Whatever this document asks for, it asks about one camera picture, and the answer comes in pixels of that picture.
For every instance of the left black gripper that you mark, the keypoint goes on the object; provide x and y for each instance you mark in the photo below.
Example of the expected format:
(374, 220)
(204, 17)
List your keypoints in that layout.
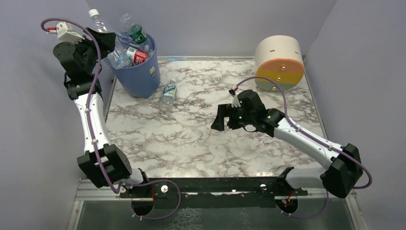
(103, 42)

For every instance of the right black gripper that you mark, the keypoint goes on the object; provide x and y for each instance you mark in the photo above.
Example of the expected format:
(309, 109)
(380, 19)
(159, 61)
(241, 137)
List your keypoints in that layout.
(230, 115)

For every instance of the clear bottle red cap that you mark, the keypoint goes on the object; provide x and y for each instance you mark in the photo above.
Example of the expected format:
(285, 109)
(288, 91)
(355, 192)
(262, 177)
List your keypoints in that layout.
(116, 56)

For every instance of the dark green label bottle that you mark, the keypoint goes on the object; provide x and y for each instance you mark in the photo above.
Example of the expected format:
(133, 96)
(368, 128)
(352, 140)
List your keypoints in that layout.
(136, 32)

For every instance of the red label clear bottle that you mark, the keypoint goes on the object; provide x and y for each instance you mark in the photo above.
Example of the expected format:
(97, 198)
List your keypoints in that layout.
(136, 56)

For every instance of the blue green label bottle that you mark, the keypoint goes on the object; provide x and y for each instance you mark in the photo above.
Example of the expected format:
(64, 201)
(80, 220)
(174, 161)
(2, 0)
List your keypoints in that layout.
(168, 97)

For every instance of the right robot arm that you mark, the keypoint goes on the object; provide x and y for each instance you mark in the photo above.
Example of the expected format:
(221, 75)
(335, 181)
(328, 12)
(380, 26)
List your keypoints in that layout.
(339, 168)

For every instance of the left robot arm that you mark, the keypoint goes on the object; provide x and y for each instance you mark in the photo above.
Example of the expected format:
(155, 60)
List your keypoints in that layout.
(103, 163)

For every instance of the blue plastic bin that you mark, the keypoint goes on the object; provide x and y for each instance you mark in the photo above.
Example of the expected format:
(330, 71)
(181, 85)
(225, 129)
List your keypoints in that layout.
(138, 80)

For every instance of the cream cylinder with striped face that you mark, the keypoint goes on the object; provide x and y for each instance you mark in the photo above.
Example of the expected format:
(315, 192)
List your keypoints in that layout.
(279, 58)

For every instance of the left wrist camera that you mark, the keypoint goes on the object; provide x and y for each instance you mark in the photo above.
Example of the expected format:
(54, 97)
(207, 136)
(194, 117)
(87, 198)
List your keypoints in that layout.
(65, 33)

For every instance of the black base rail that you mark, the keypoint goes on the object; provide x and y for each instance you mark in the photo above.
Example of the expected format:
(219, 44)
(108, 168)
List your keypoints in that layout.
(223, 192)

